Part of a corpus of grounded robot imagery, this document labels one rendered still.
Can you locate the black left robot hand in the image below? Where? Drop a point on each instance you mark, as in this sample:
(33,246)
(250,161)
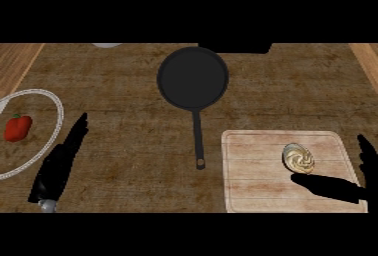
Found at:
(58,163)

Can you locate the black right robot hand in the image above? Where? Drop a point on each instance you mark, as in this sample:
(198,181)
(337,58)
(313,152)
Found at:
(340,188)

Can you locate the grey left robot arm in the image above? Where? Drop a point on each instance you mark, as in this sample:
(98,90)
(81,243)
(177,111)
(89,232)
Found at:
(47,206)

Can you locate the pale wooden cutting board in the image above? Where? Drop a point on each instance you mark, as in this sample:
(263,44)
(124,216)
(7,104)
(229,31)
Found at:
(266,173)

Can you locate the black frying pan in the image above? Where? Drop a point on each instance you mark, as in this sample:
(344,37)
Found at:
(192,78)

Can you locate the white rimmed plate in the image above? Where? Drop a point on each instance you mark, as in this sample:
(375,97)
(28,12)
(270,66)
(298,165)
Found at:
(53,133)

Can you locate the red bell pepper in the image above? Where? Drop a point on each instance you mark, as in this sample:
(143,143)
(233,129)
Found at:
(18,128)

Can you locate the white rounded object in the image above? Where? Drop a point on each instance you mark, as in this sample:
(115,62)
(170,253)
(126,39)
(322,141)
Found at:
(106,44)

